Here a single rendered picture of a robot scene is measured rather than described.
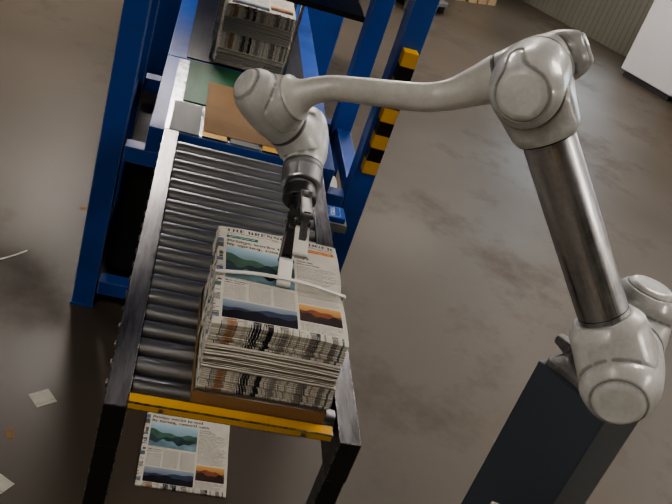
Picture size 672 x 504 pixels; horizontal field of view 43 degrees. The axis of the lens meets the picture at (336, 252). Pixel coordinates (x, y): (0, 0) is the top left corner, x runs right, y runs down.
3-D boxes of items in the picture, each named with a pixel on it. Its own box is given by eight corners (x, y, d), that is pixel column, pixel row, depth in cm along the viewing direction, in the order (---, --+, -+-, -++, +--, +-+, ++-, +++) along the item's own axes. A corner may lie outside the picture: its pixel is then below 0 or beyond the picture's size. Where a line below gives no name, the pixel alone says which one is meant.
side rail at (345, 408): (347, 484, 188) (363, 446, 182) (323, 480, 186) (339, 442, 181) (313, 195, 300) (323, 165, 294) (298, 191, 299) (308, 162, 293)
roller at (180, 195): (313, 239, 260) (318, 226, 257) (161, 206, 249) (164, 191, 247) (312, 231, 264) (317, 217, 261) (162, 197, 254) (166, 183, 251)
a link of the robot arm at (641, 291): (643, 359, 197) (690, 283, 186) (640, 401, 181) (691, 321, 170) (577, 328, 199) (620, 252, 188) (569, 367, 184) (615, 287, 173)
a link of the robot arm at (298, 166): (316, 183, 194) (314, 204, 191) (278, 174, 192) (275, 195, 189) (328, 160, 187) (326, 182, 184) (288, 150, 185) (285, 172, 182)
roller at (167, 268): (322, 315, 227) (327, 301, 224) (146, 280, 217) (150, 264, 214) (320, 304, 231) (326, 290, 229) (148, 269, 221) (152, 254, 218)
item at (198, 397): (320, 428, 181) (326, 413, 179) (188, 406, 175) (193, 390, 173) (316, 379, 195) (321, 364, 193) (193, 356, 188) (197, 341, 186)
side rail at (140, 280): (117, 449, 177) (127, 407, 171) (91, 445, 175) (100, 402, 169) (172, 162, 289) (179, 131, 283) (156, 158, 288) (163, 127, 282)
